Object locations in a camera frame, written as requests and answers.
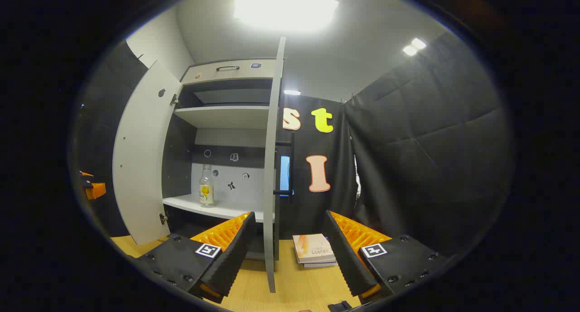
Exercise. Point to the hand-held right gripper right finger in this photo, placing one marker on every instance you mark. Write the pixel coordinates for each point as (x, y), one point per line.
(346, 257)

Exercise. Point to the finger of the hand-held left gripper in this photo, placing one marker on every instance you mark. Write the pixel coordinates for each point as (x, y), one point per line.
(96, 190)

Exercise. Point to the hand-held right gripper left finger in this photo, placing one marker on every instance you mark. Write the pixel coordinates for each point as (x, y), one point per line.
(231, 257)

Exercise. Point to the white cabinet door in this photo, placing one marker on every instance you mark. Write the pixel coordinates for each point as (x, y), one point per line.
(270, 167)
(140, 167)

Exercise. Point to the clear glass bottle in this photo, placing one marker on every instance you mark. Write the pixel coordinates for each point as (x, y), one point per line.
(207, 189)

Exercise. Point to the white and grey cabinet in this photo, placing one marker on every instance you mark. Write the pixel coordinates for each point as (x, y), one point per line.
(176, 158)

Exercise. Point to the white cabinet shelf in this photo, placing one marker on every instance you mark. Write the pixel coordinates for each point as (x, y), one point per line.
(199, 205)
(226, 117)

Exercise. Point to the metal door hinge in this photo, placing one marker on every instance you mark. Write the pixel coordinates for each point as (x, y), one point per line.
(163, 219)
(174, 99)

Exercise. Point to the white cabinet drawer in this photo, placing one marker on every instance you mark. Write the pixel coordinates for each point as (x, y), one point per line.
(247, 74)

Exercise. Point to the blue and white book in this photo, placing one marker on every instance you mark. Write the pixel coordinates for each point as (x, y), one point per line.
(322, 265)

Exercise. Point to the white and orange book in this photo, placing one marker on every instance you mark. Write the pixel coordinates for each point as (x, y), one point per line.
(312, 248)

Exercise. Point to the cloth clip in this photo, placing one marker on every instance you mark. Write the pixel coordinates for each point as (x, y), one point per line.
(348, 99)

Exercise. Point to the small ceiling light panel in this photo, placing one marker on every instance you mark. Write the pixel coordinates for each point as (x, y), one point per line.
(292, 92)
(414, 46)

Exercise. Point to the large ceiling light panel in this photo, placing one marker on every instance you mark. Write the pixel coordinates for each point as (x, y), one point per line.
(285, 8)

